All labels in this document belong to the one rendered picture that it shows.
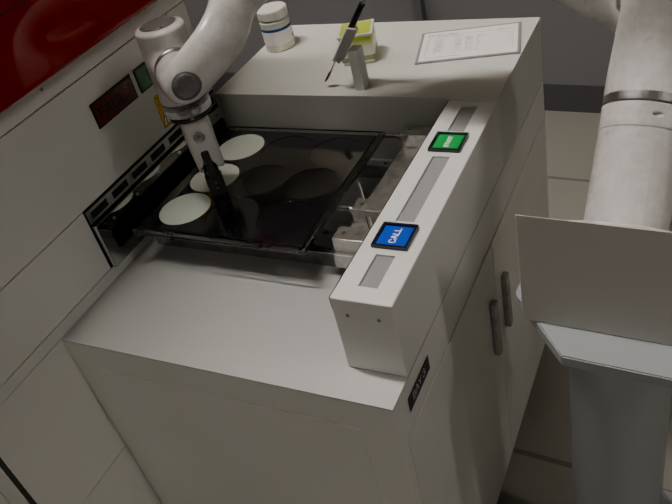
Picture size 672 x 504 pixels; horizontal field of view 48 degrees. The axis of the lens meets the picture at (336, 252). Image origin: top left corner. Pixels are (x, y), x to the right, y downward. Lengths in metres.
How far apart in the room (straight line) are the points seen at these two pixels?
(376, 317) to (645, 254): 0.35
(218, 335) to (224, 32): 0.48
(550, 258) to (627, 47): 0.31
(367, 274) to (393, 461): 0.29
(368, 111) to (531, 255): 0.58
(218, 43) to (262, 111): 0.43
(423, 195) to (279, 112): 0.52
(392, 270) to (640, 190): 0.35
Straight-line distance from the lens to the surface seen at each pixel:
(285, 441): 1.24
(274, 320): 1.23
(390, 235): 1.10
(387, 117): 1.50
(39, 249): 1.33
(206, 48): 1.22
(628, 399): 1.26
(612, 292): 1.07
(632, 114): 1.11
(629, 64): 1.14
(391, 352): 1.06
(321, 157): 1.46
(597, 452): 1.38
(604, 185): 1.10
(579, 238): 1.02
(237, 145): 1.58
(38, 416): 1.40
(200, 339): 1.25
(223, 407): 1.25
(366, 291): 1.02
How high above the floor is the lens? 1.62
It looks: 37 degrees down
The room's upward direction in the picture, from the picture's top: 15 degrees counter-clockwise
